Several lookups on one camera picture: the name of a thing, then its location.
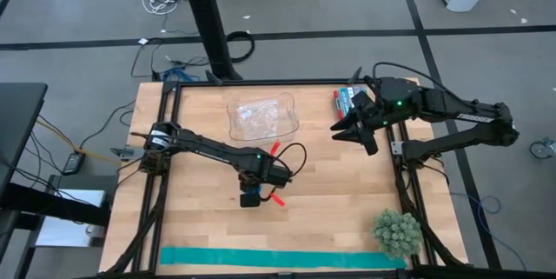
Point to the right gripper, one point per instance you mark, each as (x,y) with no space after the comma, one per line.
(373,116)

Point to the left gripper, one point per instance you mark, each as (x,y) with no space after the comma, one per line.
(265,172)

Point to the clear zipper plastic bag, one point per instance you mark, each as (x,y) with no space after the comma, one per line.
(260,118)

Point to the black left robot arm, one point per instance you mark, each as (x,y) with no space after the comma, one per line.
(208,148)

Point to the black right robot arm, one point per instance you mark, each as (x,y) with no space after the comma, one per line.
(434,101)

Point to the teal elastic bandage strip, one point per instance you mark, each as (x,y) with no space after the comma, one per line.
(282,258)

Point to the first aid kit box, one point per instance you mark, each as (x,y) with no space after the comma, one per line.
(343,101)

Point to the clear plastic bin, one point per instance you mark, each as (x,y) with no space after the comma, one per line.
(232,127)

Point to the artificial green plant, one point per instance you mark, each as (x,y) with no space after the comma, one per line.
(397,233)

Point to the black tower fan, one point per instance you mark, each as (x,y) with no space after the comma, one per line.
(208,18)

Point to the black power adapter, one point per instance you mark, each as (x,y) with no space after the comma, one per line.
(73,164)

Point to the white plastic box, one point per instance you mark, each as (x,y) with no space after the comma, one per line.
(74,198)

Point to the caster wheel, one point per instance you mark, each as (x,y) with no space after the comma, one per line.
(543,148)

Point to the black desk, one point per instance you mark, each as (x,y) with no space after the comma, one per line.
(19,118)

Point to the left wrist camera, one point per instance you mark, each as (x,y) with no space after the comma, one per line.
(250,201)

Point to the black aluminium table frame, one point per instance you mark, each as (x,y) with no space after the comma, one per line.
(407,196)

